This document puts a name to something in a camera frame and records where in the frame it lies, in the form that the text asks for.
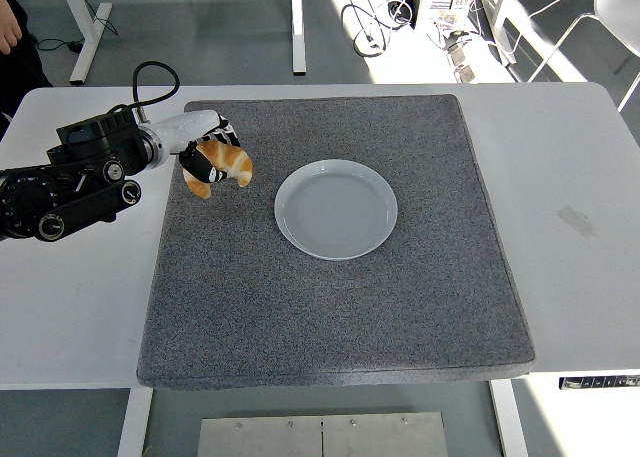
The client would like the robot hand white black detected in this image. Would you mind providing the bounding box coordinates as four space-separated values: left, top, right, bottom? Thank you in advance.
152 108 242 184

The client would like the croissant bread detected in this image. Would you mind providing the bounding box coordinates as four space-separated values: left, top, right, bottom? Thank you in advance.
182 140 255 199

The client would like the round grey plate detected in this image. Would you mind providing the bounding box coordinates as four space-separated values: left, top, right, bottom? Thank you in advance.
273 158 399 262

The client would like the grey metal plate with screws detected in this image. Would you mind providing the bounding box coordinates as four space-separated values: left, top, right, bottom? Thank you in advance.
197 411 450 457

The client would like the white desk T-leg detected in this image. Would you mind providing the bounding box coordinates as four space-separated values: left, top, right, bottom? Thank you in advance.
289 0 308 76
55 0 114 86

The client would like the person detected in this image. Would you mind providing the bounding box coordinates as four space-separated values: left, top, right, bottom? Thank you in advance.
0 0 54 139

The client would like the person's hand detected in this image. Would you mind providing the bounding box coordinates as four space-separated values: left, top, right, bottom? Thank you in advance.
0 0 24 56

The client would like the grey speckled mat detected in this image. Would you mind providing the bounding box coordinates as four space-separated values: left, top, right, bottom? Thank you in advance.
135 94 536 391

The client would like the white table leg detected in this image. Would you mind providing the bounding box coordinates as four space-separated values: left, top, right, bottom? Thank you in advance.
488 378 530 457
116 387 154 457

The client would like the clear tape patch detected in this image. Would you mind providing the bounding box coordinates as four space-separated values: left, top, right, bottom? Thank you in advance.
557 205 599 241

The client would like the white chair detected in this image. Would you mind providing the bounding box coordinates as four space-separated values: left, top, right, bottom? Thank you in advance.
527 0 640 113

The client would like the table height control panel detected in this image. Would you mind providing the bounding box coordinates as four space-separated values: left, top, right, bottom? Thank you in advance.
558 374 640 391

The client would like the thin black floor cable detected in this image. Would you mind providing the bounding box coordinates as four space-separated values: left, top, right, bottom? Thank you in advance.
35 14 120 54

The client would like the black coiled floor cable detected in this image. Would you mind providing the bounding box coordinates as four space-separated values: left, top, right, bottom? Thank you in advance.
341 0 416 58

